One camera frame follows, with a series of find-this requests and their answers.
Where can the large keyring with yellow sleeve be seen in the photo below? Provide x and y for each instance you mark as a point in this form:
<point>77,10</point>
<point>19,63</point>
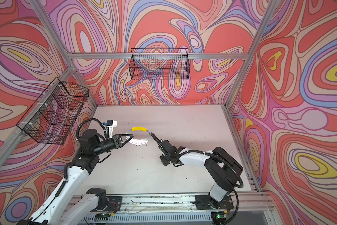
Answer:
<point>141,136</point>

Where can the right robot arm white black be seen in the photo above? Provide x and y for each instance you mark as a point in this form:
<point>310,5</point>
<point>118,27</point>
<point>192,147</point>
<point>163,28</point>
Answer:
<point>222,167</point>

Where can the black wire basket wall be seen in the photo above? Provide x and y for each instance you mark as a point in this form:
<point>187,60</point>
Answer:
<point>153,63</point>
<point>50,119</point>

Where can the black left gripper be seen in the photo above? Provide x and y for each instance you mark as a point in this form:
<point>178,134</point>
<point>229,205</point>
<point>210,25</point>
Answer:
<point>117,142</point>

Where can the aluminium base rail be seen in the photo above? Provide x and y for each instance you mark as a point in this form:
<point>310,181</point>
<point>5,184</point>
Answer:
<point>255,208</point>

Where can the black wire basket left wall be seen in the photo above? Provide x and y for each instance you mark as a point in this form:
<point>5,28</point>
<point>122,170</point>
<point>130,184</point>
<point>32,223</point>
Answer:
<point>50,119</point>

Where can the black wire basket back wall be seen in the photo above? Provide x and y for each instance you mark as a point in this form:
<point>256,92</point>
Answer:
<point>153,63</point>

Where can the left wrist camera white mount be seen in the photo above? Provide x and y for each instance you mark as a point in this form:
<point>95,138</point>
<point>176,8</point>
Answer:
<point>108,128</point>

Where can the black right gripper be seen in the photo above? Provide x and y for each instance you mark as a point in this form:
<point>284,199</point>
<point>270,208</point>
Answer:
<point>165,162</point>

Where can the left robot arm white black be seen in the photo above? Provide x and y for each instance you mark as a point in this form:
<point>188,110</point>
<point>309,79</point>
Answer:
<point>95,138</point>

